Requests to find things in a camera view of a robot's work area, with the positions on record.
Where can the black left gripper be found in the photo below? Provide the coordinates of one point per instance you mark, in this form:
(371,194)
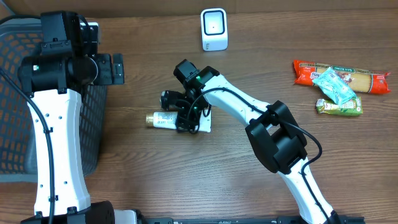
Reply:
(117,69)

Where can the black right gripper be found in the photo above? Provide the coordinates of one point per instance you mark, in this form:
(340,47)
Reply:
(185,123)

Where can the white leaf-print pack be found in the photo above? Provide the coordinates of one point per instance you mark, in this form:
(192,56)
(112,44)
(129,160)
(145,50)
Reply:
(168,120)

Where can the teal wet wipes pack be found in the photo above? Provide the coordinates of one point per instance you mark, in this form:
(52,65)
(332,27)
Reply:
(334,87)

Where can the green snack packet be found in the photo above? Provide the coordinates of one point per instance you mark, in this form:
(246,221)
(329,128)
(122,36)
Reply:
(353,107)

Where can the orange spaghetti packet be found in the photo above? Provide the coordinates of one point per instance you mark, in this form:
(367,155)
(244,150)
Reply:
(359,80)

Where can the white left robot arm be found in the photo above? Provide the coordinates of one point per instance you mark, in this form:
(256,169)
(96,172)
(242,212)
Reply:
(52,83)

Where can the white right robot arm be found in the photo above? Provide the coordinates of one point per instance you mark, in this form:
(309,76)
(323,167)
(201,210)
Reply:
(275,137)

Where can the white barcode scanner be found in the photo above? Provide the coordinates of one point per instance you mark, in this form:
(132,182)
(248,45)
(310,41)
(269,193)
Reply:
(214,29)

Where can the grey plastic shopping basket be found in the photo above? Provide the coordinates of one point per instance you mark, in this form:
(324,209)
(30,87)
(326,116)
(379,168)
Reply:
(21,38)

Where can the black front rail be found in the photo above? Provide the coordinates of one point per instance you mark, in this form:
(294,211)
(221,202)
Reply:
(140,218)

